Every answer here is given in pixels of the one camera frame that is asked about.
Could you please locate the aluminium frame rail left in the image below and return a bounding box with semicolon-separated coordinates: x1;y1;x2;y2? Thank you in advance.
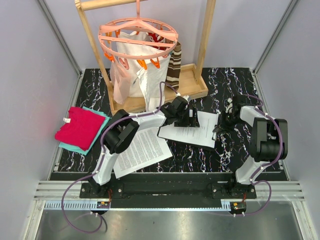
35;0;82;76

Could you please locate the pink round clip hanger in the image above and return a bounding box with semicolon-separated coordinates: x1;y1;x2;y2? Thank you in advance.
98;0;179;69

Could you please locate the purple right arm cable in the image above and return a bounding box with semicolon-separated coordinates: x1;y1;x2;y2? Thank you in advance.
212;94;286;217

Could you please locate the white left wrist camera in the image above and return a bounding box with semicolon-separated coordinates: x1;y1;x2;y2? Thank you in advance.
176;93;190;103

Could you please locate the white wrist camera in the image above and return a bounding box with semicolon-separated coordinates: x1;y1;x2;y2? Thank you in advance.
176;93;190;103
225;98;235;114

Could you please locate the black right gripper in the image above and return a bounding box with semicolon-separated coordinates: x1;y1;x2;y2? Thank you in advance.
214;110;243;135

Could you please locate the white printed text sheet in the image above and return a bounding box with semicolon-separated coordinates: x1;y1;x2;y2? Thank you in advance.
113;127;173;179

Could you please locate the pink hanging cloth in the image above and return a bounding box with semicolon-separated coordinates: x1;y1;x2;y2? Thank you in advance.
110;62;131;105

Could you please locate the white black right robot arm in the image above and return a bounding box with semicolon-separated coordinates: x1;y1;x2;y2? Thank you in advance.
212;94;288;199

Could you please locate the red folded shirt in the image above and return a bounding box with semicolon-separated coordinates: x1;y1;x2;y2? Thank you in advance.
54;107;106;151

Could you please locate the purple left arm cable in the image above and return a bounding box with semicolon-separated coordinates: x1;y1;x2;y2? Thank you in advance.
60;81;182;235

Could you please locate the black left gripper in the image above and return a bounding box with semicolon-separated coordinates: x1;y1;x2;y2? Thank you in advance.
174;108;199;129

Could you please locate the white hanging towel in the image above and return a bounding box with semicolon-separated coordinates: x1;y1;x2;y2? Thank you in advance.
115;31;170;111

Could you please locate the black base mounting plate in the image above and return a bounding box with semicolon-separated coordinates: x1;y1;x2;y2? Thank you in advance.
79;172;257;210

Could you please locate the brown striped sock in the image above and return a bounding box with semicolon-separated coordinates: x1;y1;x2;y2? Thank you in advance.
165;42;182;90

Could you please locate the red white patterned cloth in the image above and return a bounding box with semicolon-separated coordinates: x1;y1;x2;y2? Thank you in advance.
147;32;166;51

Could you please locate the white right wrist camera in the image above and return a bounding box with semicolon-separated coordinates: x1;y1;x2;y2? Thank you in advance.
225;98;235;114

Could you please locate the wooden drying rack frame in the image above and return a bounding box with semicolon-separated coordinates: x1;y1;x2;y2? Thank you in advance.
75;0;216;114

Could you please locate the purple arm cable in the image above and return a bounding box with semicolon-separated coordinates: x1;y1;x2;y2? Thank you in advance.
60;81;182;235
212;94;286;217

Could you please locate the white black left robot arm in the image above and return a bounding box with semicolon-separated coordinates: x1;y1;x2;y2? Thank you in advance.
88;95;190;198

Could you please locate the teal folded cloth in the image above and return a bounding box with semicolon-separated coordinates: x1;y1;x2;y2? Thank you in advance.
58;106;110;156

